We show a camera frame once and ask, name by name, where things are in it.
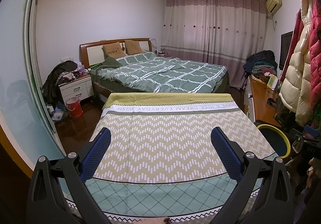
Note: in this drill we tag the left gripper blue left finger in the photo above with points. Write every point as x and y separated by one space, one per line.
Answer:
92 153

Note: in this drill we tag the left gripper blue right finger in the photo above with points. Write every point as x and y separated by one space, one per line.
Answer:
229 153

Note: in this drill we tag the yellow rimmed trash bin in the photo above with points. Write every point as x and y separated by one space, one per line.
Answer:
277 139

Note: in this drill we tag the red bucket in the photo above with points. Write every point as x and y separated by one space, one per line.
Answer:
74 107

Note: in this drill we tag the wooden side desk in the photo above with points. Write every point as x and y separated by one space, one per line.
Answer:
255 100

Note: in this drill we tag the patterned table cloth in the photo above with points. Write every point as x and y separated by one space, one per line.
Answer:
161 162

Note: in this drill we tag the white nightstand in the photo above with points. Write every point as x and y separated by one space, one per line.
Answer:
80 88

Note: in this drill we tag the sliding wardrobe door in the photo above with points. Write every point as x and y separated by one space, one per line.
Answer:
20 119

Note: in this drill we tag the cream puffer jacket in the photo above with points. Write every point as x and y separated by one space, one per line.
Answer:
295 92

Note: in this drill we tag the dark clothes on nightstand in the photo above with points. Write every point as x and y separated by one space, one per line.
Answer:
63 72

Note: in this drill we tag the dark green garment on bed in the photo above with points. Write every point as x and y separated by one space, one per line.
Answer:
109 62

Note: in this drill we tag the clothes pile on desk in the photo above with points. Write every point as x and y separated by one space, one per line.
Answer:
260 61

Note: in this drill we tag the green checked duvet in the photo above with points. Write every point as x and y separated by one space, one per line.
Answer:
146 72

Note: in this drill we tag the left brown pillow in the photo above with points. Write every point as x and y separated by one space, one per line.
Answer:
113 50

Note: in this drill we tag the brown pillow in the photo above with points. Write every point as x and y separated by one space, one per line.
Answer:
113 50
133 47

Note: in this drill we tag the right brown pillow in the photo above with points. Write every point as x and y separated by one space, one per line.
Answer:
133 47

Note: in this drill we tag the pink white curtain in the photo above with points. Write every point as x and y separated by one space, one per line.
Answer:
224 32

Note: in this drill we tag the black television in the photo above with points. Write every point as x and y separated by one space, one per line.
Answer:
284 48

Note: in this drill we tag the red quilted jacket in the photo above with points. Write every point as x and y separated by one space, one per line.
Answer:
314 44

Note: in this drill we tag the wooden bed frame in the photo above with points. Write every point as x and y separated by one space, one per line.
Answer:
92 53

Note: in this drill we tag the wall air conditioner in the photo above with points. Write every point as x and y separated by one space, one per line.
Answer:
273 6

